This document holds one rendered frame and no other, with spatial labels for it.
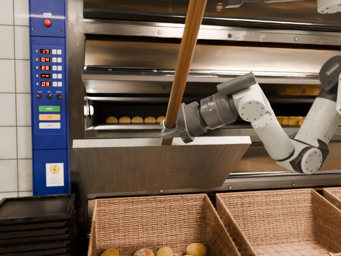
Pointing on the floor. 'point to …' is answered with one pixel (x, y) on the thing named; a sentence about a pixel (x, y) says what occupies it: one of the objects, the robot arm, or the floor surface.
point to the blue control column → (40, 175)
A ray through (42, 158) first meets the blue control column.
